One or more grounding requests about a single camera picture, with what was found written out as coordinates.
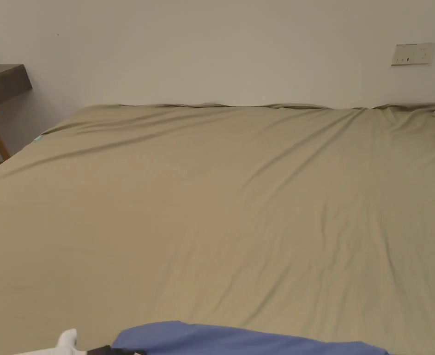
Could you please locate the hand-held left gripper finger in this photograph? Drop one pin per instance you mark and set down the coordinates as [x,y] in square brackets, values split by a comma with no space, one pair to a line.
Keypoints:
[101,350]

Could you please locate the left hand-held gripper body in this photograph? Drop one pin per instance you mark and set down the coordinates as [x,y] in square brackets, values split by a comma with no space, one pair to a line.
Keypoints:
[64,339]

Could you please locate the blue shirt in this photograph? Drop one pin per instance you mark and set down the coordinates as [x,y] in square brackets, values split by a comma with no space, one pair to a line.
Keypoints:
[210,340]

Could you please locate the bed with beige sheet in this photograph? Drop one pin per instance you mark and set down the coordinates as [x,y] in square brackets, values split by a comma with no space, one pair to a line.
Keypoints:
[217,207]

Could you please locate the dark wall-mounted desk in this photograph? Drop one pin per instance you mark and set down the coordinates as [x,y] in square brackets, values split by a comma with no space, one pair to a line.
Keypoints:
[3,83]

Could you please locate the wall socket panel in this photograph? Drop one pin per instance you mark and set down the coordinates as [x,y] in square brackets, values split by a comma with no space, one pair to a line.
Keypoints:
[413,54]

